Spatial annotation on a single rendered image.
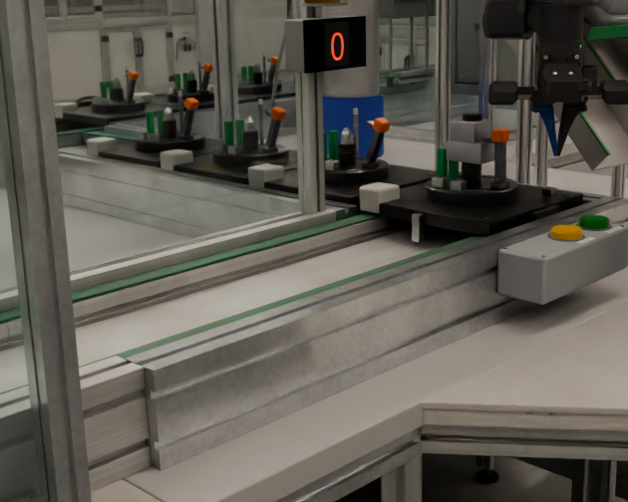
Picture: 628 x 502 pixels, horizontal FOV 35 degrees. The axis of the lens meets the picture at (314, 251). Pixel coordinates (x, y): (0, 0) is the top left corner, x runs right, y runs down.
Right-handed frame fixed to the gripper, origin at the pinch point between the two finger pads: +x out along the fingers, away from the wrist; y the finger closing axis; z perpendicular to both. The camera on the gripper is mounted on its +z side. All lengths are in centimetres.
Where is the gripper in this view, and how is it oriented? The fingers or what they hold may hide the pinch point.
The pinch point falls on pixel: (557, 130)
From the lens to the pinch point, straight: 141.3
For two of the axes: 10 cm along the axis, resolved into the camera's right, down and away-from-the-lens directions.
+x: 0.3, 9.6, 2.7
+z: -1.9, 2.7, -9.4
